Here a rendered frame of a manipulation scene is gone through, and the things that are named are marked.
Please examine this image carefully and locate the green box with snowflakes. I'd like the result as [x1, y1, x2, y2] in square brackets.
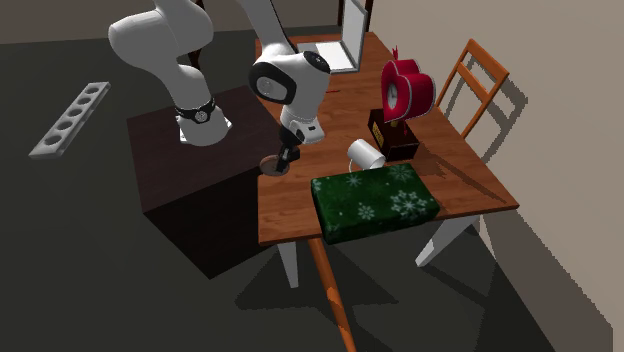
[310, 162, 441, 246]

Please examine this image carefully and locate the brown round disc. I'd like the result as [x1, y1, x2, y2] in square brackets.
[259, 154, 291, 177]

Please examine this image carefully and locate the red heart-shaped clock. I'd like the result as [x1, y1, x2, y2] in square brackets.
[379, 45, 437, 136]

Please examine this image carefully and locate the white mug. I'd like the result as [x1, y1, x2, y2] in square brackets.
[346, 138, 387, 173]

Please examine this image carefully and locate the grey tray with round holes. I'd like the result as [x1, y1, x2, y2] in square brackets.
[27, 80, 112, 161]

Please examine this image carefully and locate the orange wooden chair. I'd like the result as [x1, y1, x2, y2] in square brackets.
[434, 38, 511, 141]

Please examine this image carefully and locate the dark brown box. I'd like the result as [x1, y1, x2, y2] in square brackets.
[366, 108, 421, 163]

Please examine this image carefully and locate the dark robot stand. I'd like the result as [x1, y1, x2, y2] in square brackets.
[126, 86, 285, 281]

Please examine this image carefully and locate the wooden table with white legs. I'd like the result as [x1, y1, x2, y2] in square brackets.
[254, 31, 521, 289]

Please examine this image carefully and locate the white laptop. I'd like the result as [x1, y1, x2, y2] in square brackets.
[296, 0, 368, 75]

